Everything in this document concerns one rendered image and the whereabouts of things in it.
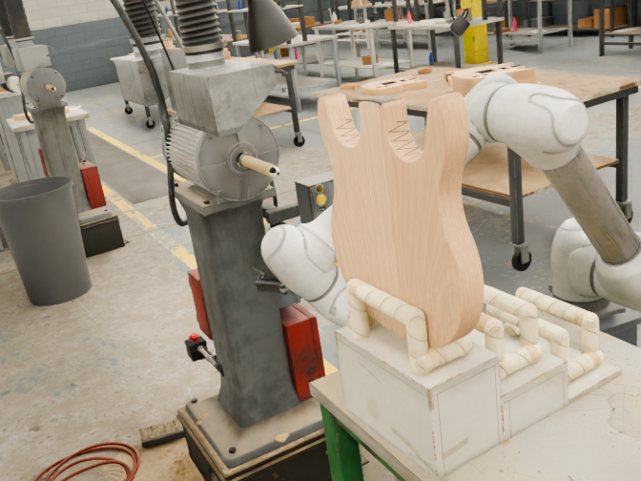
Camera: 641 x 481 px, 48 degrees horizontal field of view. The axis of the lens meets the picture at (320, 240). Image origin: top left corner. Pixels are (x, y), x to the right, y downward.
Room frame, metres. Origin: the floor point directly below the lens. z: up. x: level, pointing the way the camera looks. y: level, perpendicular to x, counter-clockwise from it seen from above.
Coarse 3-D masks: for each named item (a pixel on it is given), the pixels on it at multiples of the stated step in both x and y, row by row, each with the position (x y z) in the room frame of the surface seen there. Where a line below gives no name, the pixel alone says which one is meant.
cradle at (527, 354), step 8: (512, 352) 1.09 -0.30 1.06; (520, 352) 1.08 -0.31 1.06; (528, 352) 1.09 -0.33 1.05; (536, 352) 1.09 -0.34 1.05; (504, 360) 1.07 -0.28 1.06; (512, 360) 1.07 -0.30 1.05; (520, 360) 1.07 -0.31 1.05; (528, 360) 1.08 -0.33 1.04; (504, 368) 1.05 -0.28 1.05; (512, 368) 1.06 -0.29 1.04; (504, 376) 1.06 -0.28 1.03
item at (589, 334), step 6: (588, 324) 1.18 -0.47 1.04; (594, 324) 1.18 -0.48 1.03; (582, 330) 1.19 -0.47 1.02; (588, 330) 1.18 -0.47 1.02; (594, 330) 1.18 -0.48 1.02; (582, 336) 1.19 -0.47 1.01; (588, 336) 1.18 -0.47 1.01; (594, 336) 1.18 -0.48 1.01; (582, 342) 1.19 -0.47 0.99; (588, 342) 1.18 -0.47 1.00; (594, 342) 1.18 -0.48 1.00; (582, 348) 1.19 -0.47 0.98; (588, 348) 1.18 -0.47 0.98; (594, 348) 1.18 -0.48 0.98
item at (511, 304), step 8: (488, 288) 1.20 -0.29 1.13; (488, 296) 1.18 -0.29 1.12; (496, 296) 1.17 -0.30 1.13; (504, 296) 1.16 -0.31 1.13; (512, 296) 1.15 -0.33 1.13; (496, 304) 1.16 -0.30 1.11; (504, 304) 1.15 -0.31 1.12; (512, 304) 1.13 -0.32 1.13; (520, 304) 1.12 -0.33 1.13; (528, 304) 1.11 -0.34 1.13; (512, 312) 1.13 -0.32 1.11; (520, 312) 1.11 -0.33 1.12; (528, 312) 1.10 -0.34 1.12; (536, 312) 1.11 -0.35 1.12
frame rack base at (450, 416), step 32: (352, 352) 1.13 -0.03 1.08; (384, 352) 1.07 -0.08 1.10; (480, 352) 1.03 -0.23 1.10; (352, 384) 1.15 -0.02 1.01; (384, 384) 1.05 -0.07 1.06; (416, 384) 0.97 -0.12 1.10; (448, 384) 0.96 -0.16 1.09; (480, 384) 0.99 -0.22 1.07; (384, 416) 1.06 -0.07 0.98; (416, 416) 0.98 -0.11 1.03; (448, 416) 0.96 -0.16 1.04; (480, 416) 0.99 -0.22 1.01; (416, 448) 0.99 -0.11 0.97; (448, 448) 0.96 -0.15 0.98; (480, 448) 0.99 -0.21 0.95
